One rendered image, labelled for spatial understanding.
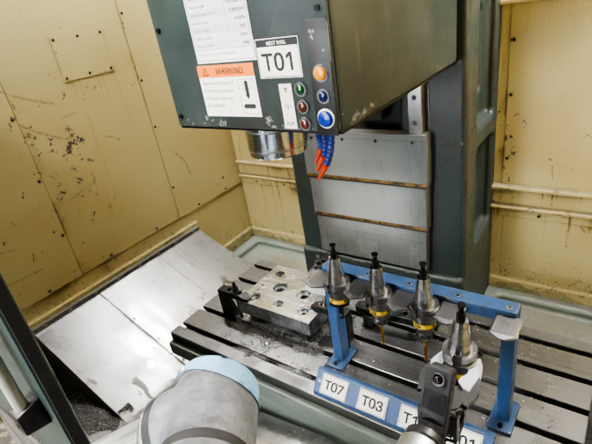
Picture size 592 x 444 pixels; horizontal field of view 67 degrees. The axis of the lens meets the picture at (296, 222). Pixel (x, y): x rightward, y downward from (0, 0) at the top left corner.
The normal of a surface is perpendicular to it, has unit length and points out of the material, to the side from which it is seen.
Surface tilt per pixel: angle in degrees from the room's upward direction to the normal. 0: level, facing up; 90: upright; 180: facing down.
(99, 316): 24
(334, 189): 89
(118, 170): 90
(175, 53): 90
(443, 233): 90
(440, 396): 62
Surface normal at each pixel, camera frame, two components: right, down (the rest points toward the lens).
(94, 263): 0.80, 0.16
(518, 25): -0.57, 0.44
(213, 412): 0.19, -0.88
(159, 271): 0.19, -0.75
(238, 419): 0.65, -0.68
